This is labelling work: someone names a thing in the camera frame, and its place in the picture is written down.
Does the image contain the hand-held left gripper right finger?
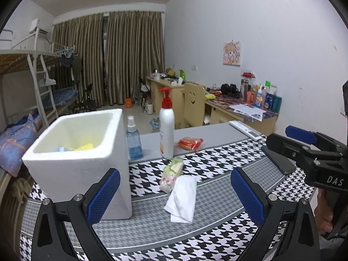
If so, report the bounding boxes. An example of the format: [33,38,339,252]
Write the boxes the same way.
[230,167,321,261]

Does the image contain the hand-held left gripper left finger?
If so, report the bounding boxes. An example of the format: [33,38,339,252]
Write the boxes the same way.
[33,168,121,261]

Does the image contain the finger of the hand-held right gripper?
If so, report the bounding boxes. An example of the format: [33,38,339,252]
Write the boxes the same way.
[285,125,343,154]
[266,133,346,189]

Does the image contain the white foam box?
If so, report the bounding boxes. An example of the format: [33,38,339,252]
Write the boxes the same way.
[22,109,133,220]

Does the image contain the yellow foam fruit net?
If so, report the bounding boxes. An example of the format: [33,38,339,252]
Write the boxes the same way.
[71,142,95,152]

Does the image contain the white tissue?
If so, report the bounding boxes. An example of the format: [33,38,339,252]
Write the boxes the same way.
[164,175,198,223]

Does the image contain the person's right forearm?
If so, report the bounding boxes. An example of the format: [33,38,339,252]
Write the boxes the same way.
[318,234,348,261]

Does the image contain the person's right hand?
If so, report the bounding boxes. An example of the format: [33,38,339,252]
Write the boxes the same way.
[313,189,336,236]

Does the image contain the black phone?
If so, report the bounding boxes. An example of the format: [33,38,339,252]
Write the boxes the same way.
[261,145,297,175]

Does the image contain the houndstooth tablecloth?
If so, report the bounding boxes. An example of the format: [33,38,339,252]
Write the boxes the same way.
[20,134,321,261]

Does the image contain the white remote control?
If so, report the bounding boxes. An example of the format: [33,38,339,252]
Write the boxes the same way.
[229,120,261,141]

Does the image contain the row of toiletry bottles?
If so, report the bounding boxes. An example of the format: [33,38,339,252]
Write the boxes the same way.
[241,71,283,112]

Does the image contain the printed papers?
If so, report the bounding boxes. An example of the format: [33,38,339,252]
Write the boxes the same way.
[232,103,264,121]

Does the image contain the blue spray bottle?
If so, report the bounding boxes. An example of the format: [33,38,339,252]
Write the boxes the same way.
[126,116,144,160]

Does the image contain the green and pink snack packet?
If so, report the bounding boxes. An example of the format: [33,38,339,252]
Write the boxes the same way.
[159,157,184,193]

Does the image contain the red snack packet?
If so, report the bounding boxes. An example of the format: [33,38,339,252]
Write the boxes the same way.
[177,137,204,151]

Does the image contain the wooden desk with patterned cloth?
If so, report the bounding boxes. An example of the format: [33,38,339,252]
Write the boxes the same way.
[204,92,280,136]

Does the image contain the beige knotted cloth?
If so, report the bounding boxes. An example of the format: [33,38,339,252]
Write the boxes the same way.
[12,178,32,199]

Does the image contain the black headphones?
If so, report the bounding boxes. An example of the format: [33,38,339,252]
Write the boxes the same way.
[220,84,241,98]

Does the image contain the white pump bottle red top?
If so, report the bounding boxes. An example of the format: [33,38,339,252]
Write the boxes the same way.
[158,87,175,159]

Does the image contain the black folding stand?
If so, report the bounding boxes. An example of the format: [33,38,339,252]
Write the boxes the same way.
[75,83,97,112]

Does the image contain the wooden smiley chair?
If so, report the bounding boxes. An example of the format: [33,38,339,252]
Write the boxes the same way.
[181,83,206,129]

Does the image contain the blue checked blanket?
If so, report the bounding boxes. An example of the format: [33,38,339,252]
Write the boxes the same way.
[0,113,44,177]

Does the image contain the blue mattress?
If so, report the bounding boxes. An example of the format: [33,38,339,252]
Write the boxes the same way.
[52,86,78,106]

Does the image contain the white bed ladder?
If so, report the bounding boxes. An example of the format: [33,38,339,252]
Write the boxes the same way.
[27,53,59,125]

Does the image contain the hanging dark clothes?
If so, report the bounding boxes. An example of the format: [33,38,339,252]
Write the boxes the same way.
[60,50,83,82]

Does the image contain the brown curtain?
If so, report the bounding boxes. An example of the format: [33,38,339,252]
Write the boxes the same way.
[52,13,105,106]
[105,11,165,105]

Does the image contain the white metal bunk bed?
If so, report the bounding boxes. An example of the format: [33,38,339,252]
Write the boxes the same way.
[0,28,82,185]

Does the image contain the white air conditioner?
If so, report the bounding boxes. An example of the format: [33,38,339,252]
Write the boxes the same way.
[28,18,49,35]

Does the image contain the cartoon wall poster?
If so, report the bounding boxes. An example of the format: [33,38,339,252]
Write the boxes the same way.
[223,41,242,66]

